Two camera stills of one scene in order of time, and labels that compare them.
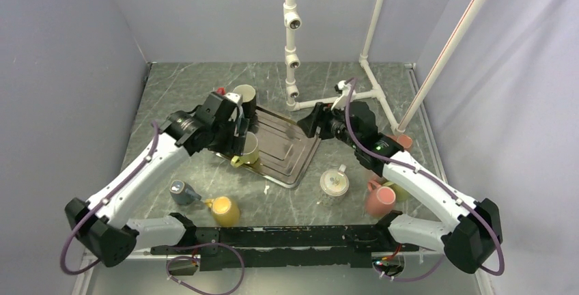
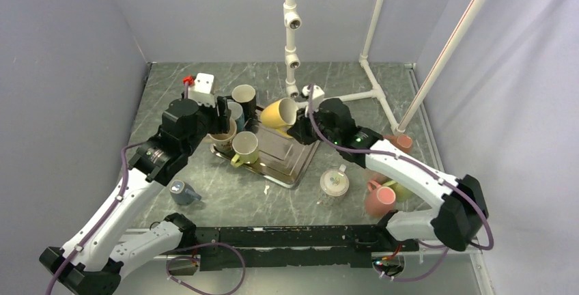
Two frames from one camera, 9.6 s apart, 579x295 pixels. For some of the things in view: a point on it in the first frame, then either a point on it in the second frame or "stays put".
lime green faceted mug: [250, 151] stays put
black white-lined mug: [248, 103] stays put
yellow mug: [224, 212] -> [280, 115]
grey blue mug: [183, 193] stays put
